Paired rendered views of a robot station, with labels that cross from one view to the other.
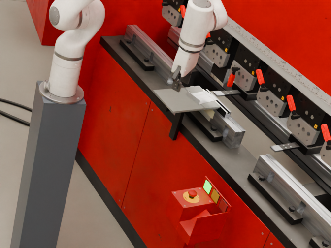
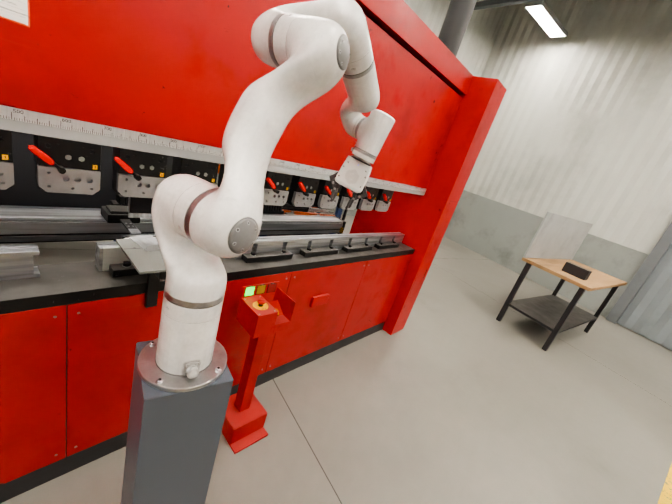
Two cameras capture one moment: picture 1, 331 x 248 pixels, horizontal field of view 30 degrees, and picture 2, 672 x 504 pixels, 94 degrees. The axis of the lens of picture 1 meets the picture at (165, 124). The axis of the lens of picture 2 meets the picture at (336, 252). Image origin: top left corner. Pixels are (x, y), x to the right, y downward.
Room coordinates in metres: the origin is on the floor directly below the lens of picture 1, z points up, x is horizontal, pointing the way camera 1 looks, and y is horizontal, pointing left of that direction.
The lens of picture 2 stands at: (2.11, 1.09, 1.57)
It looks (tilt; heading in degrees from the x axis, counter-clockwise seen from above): 19 degrees down; 257
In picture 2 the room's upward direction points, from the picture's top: 18 degrees clockwise
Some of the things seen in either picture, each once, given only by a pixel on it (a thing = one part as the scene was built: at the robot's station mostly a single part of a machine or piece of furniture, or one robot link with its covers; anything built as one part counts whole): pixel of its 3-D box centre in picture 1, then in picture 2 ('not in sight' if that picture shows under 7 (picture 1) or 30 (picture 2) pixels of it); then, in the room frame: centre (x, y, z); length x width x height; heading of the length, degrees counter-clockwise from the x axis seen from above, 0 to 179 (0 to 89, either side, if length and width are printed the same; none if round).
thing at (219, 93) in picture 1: (236, 90); (126, 219); (2.71, -0.28, 1.01); 0.26 x 0.12 x 0.05; 130
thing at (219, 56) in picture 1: (224, 45); (139, 172); (2.62, -0.15, 1.26); 0.15 x 0.09 x 0.17; 40
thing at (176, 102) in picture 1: (186, 99); (154, 253); (2.50, -0.06, 1.00); 0.26 x 0.18 x 0.01; 130
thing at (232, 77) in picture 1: (233, 77); not in sight; (2.44, -0.22, 1.20); 0.04 x 0.02 x 0.10; 130
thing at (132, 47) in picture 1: (136, 54); not in sight; (3.02, 0.26, 0.89); 0.30 x 0.05 x 0.03; 40
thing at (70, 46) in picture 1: (80, 26); (193, 236); (2.26, 0.44, 1.30); 0.19 x 0.12 x 0.24; 141
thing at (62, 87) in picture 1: (65, 73); (189, 328); (2.24, 0.46, 1.09); 0.19 x 0.19 x 0.18
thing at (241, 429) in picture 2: not in sight; (242, 418); (2.03, -0.21, 0.06); 0.25 x 0.20 x 0.12; 128
